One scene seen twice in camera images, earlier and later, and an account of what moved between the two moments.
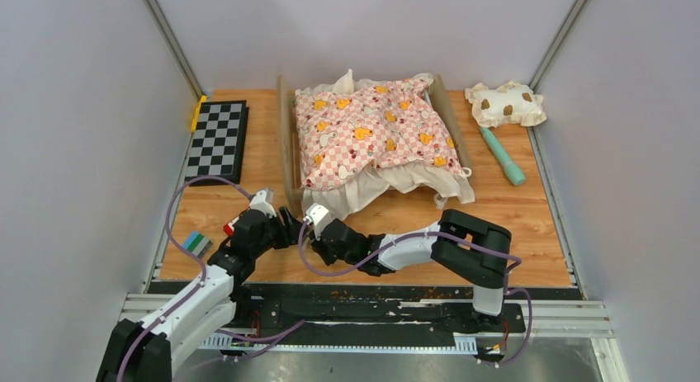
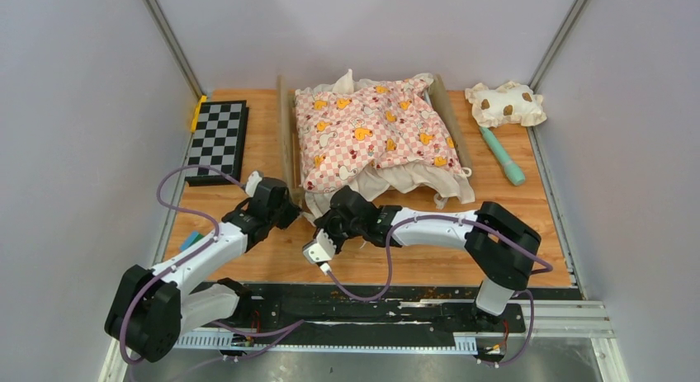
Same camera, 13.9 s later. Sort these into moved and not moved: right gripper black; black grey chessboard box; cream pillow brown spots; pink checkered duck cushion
Moved: right gripper black
Not moved: cream pillow brown spots; black grey chessboard box; pink checkered duck cushion
